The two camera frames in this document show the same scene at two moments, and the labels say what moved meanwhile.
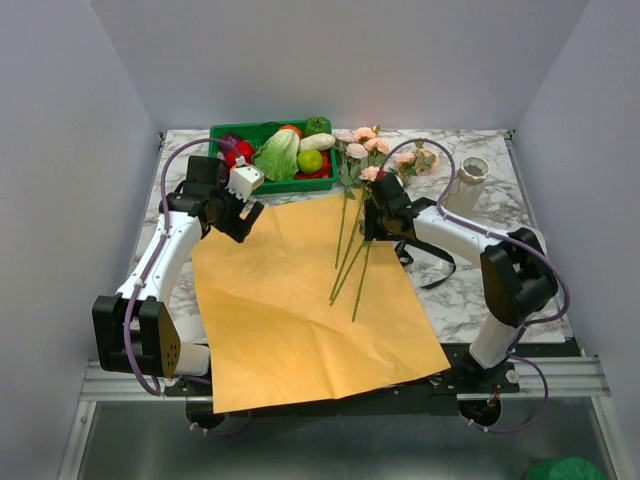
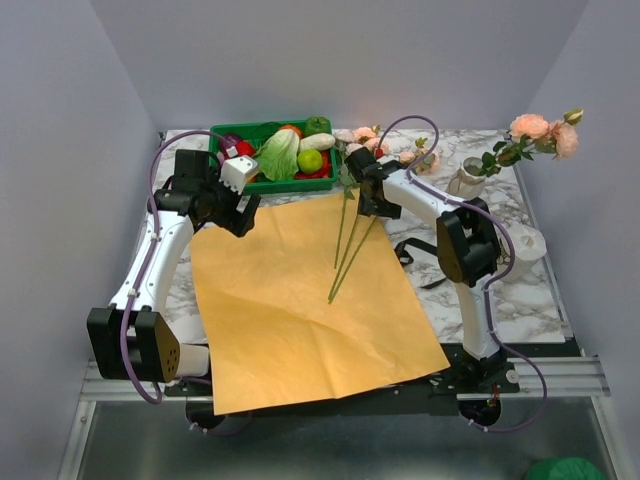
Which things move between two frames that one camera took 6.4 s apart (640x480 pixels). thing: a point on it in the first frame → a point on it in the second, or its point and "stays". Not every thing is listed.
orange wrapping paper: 303,309 stays
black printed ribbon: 406,258 stays
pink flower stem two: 361,281 → 532,133
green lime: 309,161 stays
